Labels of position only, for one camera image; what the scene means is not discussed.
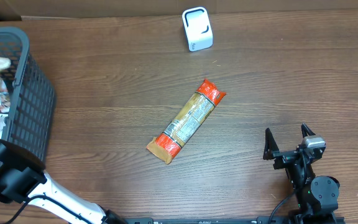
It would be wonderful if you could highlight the white barcode scanner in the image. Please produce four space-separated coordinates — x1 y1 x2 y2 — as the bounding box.
181 6 213 52

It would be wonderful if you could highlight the grey plastic basket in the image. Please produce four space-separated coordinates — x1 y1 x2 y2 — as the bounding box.
0 27 56 161

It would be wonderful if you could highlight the orange spaghetti package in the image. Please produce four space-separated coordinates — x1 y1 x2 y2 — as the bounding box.
146 79 226 164

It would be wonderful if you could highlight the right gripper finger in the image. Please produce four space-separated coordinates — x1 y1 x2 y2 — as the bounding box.
301 123 315 138
263 128 279 160

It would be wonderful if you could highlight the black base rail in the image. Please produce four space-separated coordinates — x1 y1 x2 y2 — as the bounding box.
125 216 346 224

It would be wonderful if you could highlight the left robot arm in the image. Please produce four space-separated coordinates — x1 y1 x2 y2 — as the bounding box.
0 139 126 224

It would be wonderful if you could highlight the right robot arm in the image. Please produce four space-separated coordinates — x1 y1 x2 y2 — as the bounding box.
263 123 345 223

